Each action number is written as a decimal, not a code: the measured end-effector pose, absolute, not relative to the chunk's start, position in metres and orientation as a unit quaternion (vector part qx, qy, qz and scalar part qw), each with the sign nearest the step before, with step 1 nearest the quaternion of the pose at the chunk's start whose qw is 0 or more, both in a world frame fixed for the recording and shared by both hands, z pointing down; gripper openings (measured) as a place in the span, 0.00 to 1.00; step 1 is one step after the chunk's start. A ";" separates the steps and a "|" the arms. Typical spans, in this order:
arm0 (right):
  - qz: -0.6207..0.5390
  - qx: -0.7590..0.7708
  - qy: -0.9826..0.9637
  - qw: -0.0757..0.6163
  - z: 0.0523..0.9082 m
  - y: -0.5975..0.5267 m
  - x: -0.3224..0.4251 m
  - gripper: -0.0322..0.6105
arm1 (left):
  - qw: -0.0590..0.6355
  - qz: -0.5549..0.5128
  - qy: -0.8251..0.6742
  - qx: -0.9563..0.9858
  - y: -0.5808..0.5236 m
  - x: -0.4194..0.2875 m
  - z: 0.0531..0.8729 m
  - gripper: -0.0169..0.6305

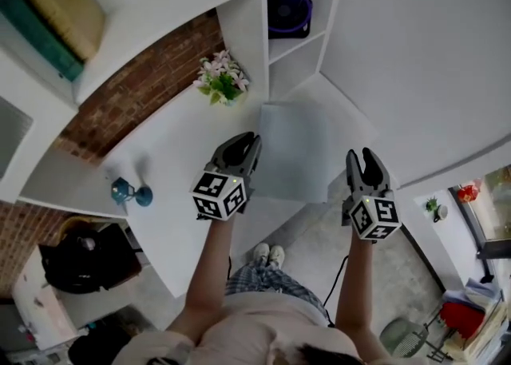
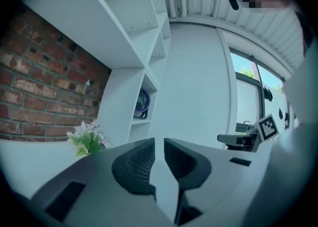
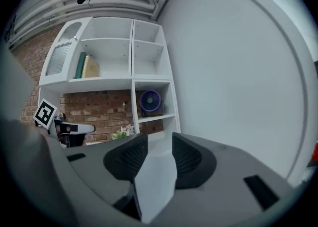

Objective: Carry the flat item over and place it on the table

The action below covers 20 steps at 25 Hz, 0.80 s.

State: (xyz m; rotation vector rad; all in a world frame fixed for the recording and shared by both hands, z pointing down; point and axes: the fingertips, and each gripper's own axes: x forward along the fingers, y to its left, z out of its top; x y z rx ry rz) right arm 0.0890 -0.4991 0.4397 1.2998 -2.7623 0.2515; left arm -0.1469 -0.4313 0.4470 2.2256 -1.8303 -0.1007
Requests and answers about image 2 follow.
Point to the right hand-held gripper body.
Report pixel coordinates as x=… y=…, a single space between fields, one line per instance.
x=267 y=128

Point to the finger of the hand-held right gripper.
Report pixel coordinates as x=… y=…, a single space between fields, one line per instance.
x=231 y=138

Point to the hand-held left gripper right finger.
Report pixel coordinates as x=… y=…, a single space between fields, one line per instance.
x=186 y=169

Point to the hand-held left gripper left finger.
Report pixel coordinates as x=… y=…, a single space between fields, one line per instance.
x=134 y=171

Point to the person's white shirt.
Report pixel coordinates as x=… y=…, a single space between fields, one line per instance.
x=298 y=134

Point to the window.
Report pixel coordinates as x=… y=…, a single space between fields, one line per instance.
x=253 y=84

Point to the artificial flower bouquet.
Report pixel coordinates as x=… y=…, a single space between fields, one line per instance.
x=87 y=139

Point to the small purple fan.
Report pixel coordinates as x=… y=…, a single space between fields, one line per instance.
x=142 y=103

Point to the white table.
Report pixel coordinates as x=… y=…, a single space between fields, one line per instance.
x=29 y=161

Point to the white shelf unit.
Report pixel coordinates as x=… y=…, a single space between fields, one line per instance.
x=129 y=47

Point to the black wall decal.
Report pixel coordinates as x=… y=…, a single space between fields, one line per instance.
x=268 y=94
x=287 y=120
x=281 y=113

